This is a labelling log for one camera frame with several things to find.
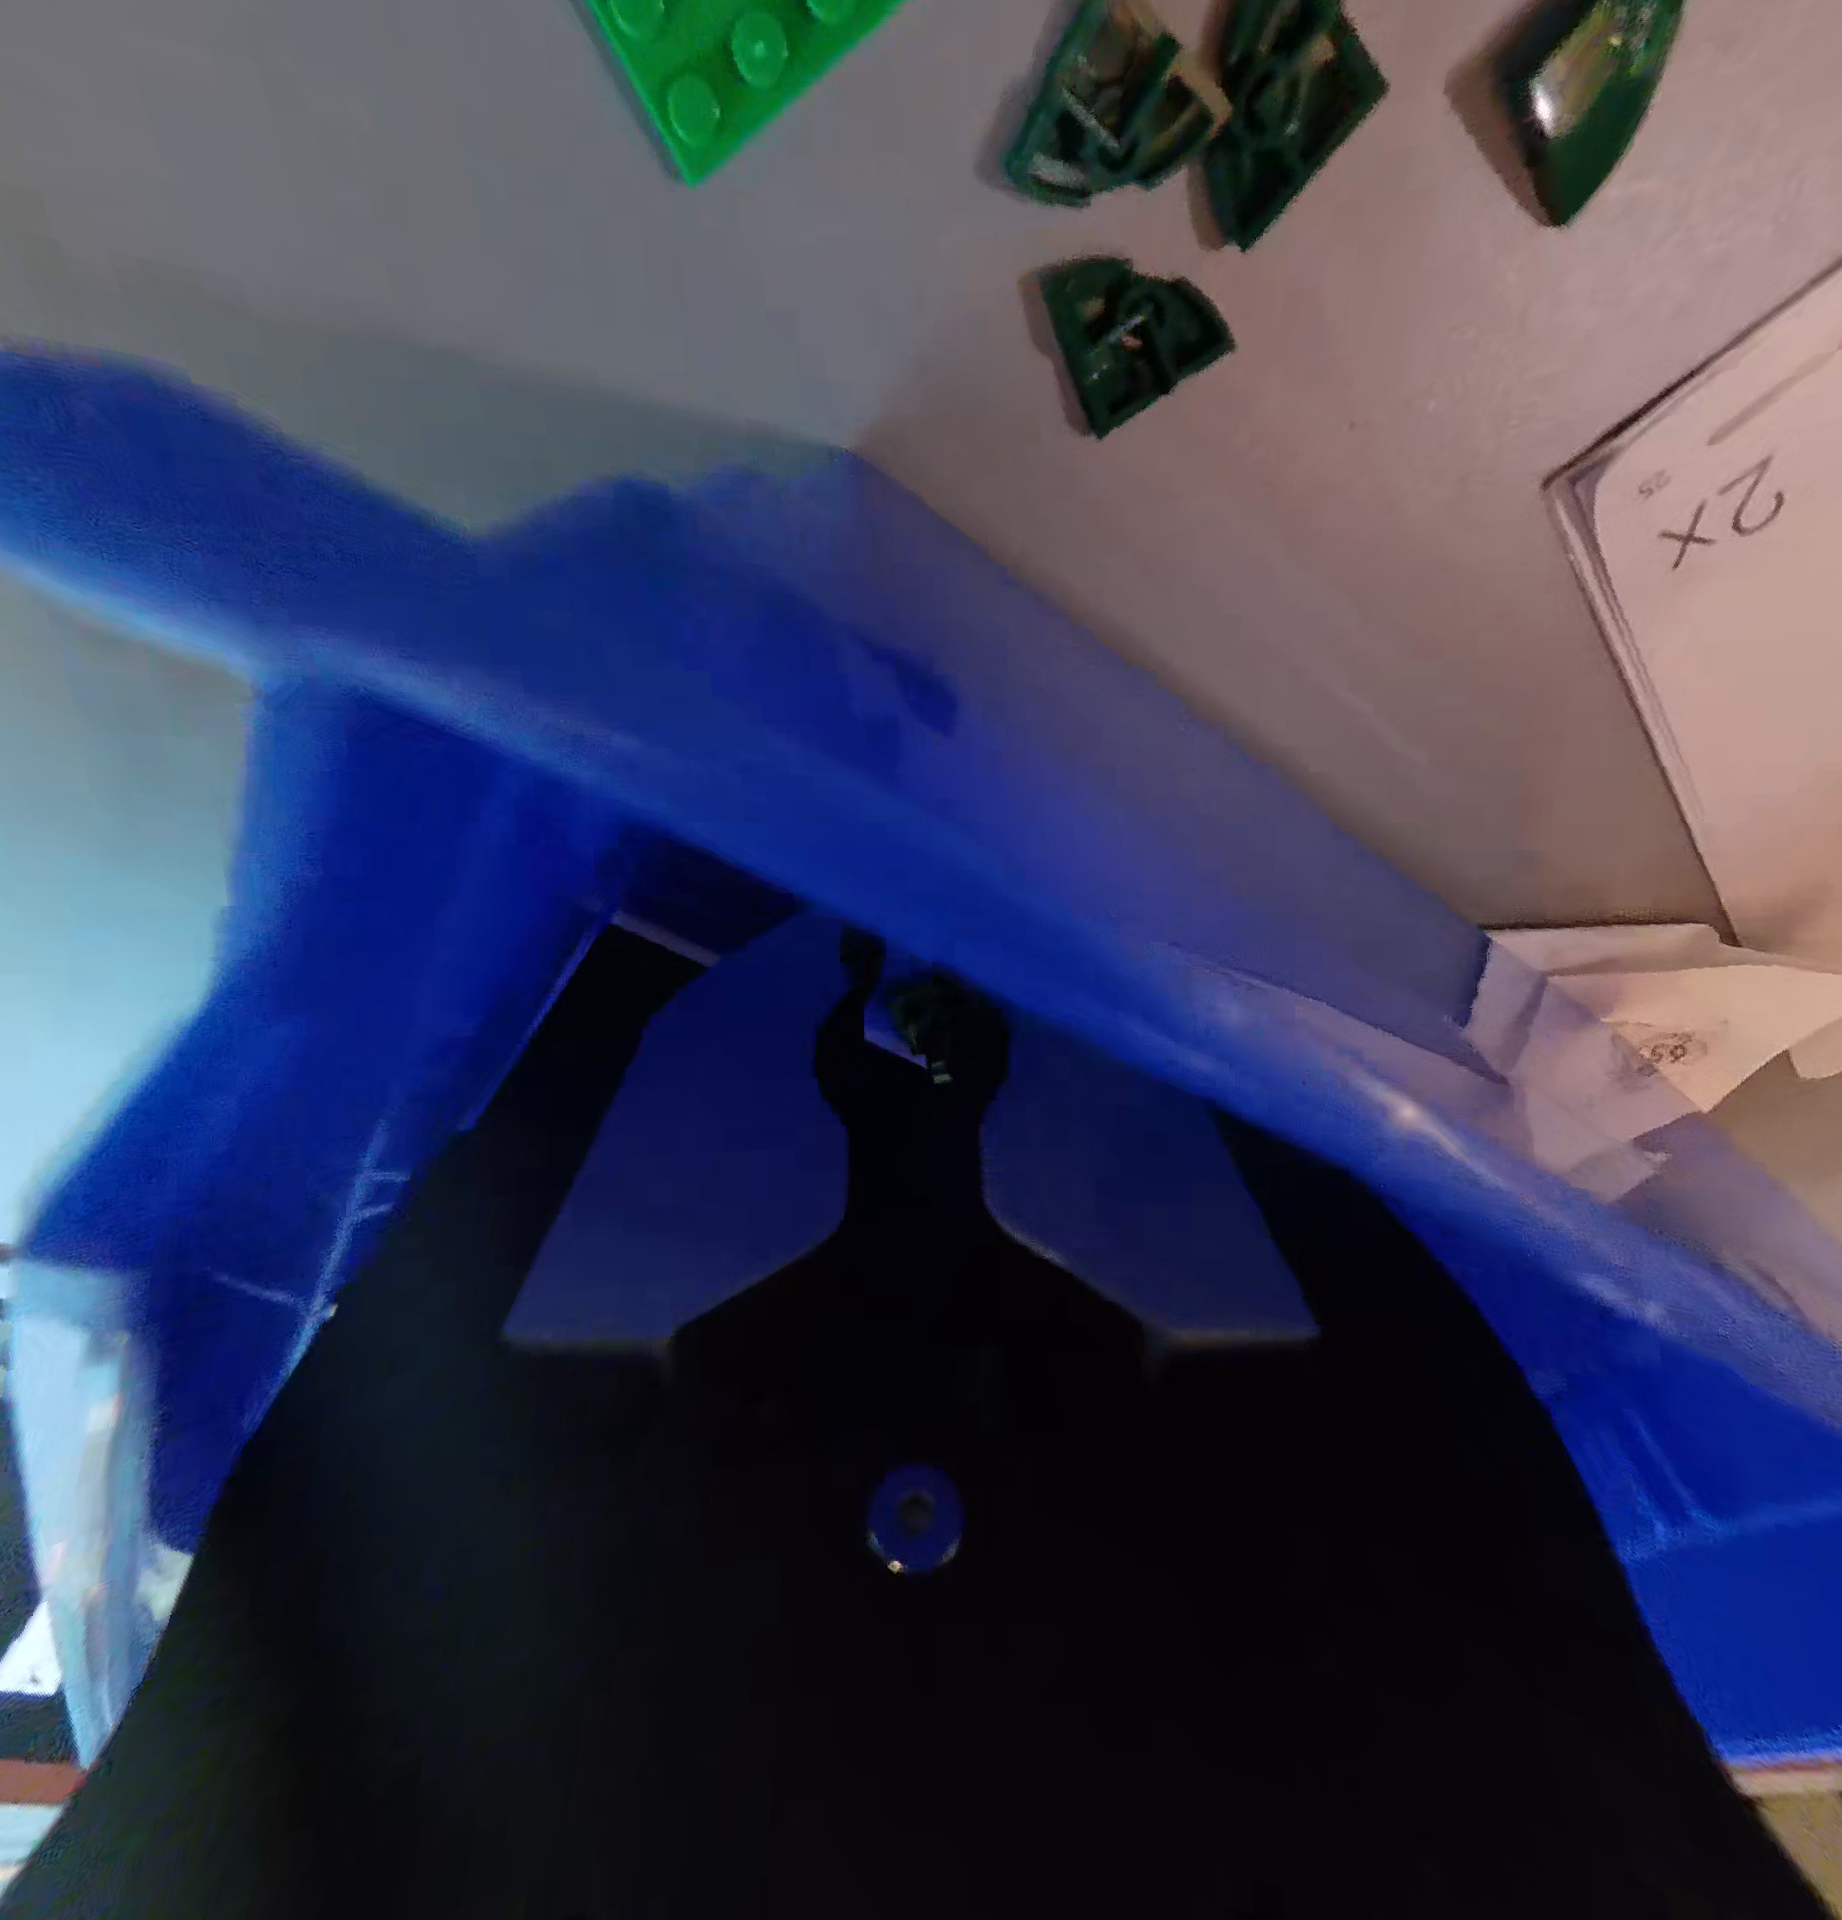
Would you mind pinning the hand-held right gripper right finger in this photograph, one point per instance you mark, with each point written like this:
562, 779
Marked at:
1147, 1217

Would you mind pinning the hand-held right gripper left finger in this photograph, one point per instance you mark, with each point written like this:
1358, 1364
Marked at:
682, 1187

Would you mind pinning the small dark brick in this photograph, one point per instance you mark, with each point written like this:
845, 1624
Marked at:
922, 1027

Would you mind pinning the blue plastic bin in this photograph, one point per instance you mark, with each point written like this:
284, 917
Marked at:
861, 720

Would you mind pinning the crumpled white paper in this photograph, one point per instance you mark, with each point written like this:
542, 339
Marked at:
1731, 990

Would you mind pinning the white instruction sheet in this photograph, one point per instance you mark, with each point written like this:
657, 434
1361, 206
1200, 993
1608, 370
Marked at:
1760, 677

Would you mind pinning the pile of dark green wedges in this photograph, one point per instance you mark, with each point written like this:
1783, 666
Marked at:
1131, 337

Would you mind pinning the bright green plate brick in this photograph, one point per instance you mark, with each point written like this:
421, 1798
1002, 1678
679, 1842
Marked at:
727, 75

